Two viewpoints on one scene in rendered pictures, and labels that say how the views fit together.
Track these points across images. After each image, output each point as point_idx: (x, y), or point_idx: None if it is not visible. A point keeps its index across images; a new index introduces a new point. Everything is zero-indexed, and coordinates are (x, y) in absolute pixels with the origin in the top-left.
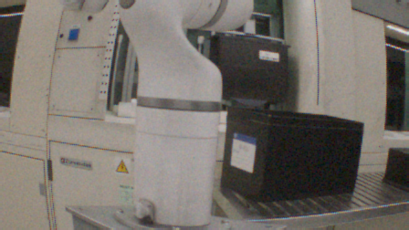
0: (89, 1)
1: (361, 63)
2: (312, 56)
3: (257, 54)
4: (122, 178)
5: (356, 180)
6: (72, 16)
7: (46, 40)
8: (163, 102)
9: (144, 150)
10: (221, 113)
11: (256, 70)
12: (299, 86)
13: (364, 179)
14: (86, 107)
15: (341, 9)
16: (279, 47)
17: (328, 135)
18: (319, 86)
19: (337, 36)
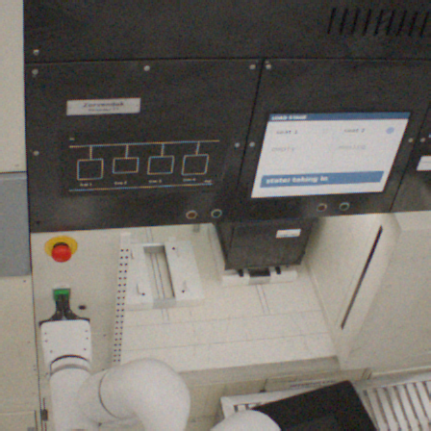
0: (105, 427)
1: (419, 294)
2: (346, 270)
3: (275, 234)
4: None
5: (384, 427)
6: (53, 306)
7: (15, 330)
8: None
9: None
10: (229, 280)
11: (269, 246)
12: (319, 244)
13: (395, 422)
14: (95, 368)
15: (415, 270)
16: (303, 223)
17: None
18: (347, 319)
19: (392, 299)
